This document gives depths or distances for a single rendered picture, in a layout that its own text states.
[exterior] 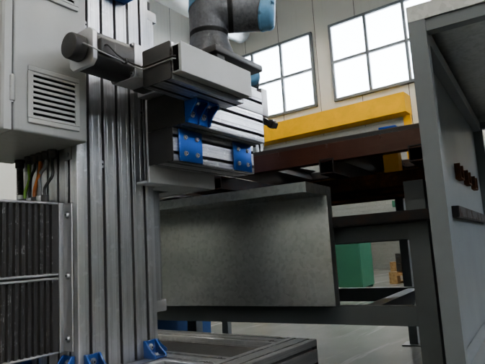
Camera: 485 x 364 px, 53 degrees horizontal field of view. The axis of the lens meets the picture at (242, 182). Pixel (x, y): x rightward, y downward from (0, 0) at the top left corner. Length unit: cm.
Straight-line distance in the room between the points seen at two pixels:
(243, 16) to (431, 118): 62
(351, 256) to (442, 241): 448
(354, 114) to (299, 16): 312
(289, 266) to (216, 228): 32
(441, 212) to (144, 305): 77
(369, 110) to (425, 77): 922
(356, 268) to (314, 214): 406
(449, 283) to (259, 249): 72
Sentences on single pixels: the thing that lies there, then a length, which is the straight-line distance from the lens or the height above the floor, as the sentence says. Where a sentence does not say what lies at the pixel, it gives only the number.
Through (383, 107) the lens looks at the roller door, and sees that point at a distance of 1037.
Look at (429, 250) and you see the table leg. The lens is 159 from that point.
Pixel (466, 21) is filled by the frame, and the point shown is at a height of 98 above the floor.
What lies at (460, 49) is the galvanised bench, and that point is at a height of 105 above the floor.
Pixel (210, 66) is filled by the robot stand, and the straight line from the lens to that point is 117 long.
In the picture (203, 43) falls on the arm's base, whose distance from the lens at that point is 145.
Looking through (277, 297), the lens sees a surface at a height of 33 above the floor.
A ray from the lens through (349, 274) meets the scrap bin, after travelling 567.
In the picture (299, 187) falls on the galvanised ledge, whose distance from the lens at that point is 145.
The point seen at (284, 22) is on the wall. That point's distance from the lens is 1259.
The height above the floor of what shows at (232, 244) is 51.
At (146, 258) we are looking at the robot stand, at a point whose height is 48.
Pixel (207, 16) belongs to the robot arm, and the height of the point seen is 117.
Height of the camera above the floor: 48
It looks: 8 degrees up
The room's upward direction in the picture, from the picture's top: 3 degrees counter-clockwise
